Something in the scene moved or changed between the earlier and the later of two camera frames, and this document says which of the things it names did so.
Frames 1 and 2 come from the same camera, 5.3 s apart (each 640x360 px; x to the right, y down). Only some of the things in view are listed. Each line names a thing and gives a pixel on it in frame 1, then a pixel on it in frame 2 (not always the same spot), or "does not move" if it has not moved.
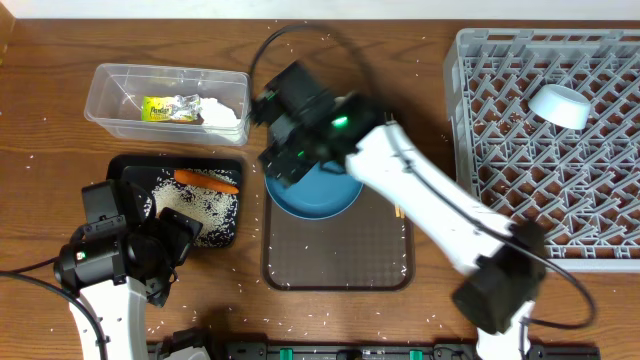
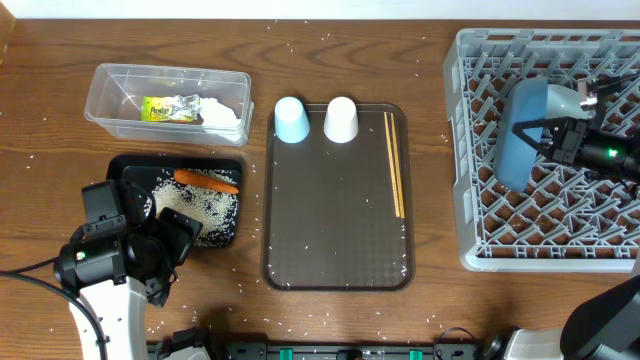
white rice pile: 215,211 does not move
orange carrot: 204,180 does not move
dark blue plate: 325,191 to 526,100
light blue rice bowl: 561,106 does not move
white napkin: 216,114 does not move
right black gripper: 281,164 to 568,141
